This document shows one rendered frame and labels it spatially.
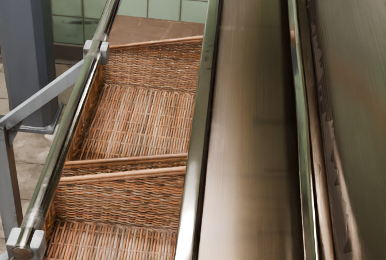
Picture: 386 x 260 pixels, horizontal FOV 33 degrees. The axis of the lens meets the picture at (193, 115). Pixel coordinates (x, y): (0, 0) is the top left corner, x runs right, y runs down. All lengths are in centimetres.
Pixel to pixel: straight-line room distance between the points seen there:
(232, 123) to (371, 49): 23
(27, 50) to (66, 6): 56
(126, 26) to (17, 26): 42
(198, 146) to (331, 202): 21
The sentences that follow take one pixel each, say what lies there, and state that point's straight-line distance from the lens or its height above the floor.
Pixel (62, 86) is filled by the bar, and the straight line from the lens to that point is 133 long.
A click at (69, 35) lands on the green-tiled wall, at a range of 322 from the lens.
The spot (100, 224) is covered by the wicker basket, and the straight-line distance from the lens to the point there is 169.
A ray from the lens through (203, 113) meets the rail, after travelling 76.
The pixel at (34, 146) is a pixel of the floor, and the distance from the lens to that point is 281.
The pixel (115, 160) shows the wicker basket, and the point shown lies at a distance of 159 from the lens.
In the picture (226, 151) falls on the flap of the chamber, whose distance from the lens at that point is 74.
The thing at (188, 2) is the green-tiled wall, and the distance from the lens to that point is 302.
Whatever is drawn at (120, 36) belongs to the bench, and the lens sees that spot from 240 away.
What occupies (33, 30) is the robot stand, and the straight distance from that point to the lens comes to 257.
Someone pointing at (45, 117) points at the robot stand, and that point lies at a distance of 283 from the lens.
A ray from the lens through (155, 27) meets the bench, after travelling 246.
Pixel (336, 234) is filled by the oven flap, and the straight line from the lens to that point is 54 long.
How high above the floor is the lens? 186
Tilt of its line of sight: 39 degrees down
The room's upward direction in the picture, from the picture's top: 5 degrees clockwise
